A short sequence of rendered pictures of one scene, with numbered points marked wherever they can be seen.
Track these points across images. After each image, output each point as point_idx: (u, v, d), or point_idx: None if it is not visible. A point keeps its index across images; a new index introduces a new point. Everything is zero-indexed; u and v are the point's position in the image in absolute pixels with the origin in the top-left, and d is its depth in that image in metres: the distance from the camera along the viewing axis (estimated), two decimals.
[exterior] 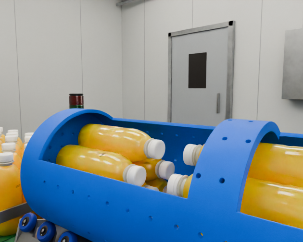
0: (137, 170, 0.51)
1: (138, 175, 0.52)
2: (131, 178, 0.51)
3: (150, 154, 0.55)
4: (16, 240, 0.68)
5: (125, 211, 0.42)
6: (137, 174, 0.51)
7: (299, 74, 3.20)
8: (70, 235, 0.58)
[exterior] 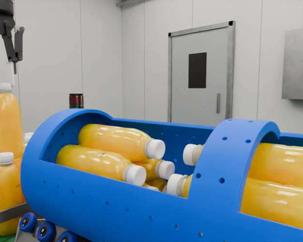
0: (137, 170, 0.51)
1: (138, 175, 0.52)
2: (131, 178, 0.51)
3: (150, 154, 0.55)
4: (16, 240, 0.68)
5: (125, 211, 0.42)
6: (137, 174, 0.51)
7: (299, 74, 3.20)
8: (70, 235, 0.58)
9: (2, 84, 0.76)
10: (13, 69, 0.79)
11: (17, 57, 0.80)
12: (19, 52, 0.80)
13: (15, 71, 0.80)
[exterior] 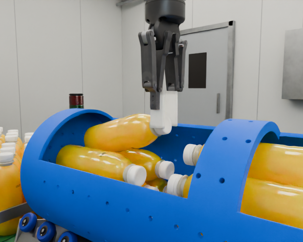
0: (137, 170, 0.51)
1: (138, 175, 0.52)
2: (131, 178, 0.51)
3: (157, 129, 0.54)
4: (16, 240, 0.68)
5: (125, 211, 0.42)
6: (137, 174, 0.51)
7: (299, 74, 3.20)
8: (70, 235, 0.58)
9: (6, 151, 0.79)
10: (177, 102, 0.55)
11: (178, 83, 0.57)
12: (182, 76, 0.57)
13: (176, 103, 0.57)
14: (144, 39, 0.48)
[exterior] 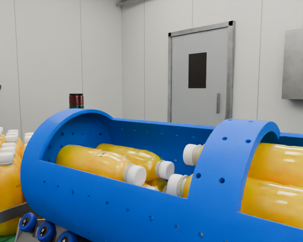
0: (137, 170, 0.51)
1: (138, 175, 0.52)
2: (131, 178, 0.51)
3: None
4: (16, 240, 0.68)
5: (125, 211, 0.42)
6: (137, 174, 0.51)
7: (299, 74, 3.20)
8: (70, 235, 0.58)
9: (6, 151, 0.79)
10: None
11: None
12: None
13: None
14: None
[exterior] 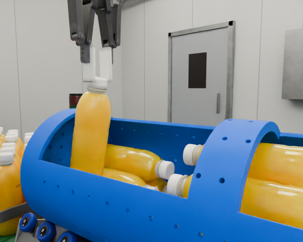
0: None
1: None
2: None
3: None
4: (16, 240, 0.68)
5: (125, 211, 0.42)
6: None
7: (299, 74, 3.20)
8: (70, 235, 0.58)
9: (6, 151, 0.79)
10: (111, 58, 0.57)
11: (113, 41, 0.58)
12: (118, 34, 0.58)
13: (112, 61, 0.58)
14: None
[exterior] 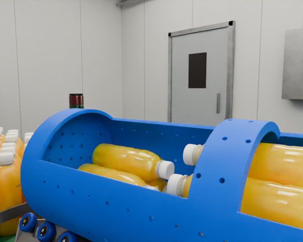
0: None
1: None
2: None
3: None
4: (16, 240, 0.68)
5: (125, 211, 0.42)
6: None
7: (299, 74, 3.20)
8: (70, 235, 0.58)
9: (6, 151, 0.79)
10: None
11: None
12: None
13: None
14: None
